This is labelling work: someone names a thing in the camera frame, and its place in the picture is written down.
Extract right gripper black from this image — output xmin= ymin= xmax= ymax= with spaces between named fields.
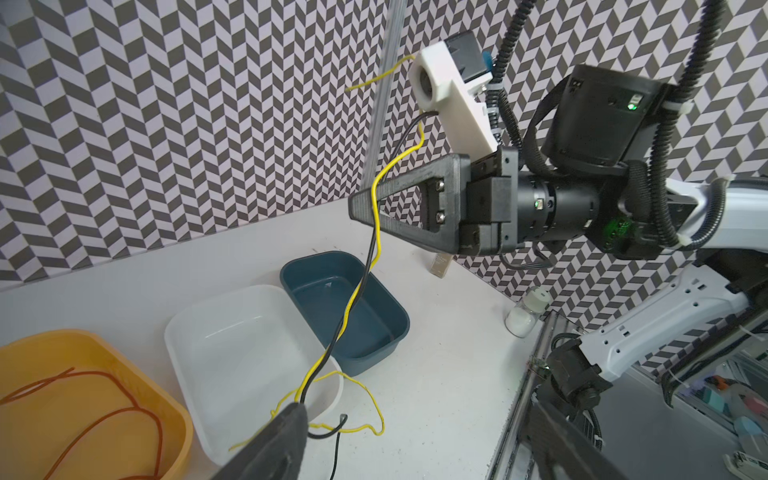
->
xmin=376 ymin=146 xmax=519 ymax=255

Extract dark brown wire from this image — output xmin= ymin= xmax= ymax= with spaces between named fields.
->
xmin=298 ymin=110 xmax=440 ymax=480

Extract yellow plastic bin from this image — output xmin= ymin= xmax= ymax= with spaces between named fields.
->
xmin=1 ymin=329 xmax=194 ymax=479

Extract white plastic bin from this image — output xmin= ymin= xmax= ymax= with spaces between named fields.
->
xmin=164 ymin=285 xmax=324 ymax=466

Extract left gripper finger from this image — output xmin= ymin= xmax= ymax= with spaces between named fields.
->
xmin=212 ymin=403 xmax=308 ymax=480

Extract teal plastic bin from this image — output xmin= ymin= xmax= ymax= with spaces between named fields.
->
xmin=280 ymin=251 xmax=410 ymax=377

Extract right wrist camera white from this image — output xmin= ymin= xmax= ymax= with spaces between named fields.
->
xmin=408 ymin=31 xmax=498 ymax=161

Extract white lidded jar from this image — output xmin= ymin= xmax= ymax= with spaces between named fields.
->
xmin=504 ymin=286 xmax=553 ymax=338

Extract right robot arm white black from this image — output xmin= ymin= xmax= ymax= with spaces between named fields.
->
xmin=348 ymin=1 xmax=767 ymax=479

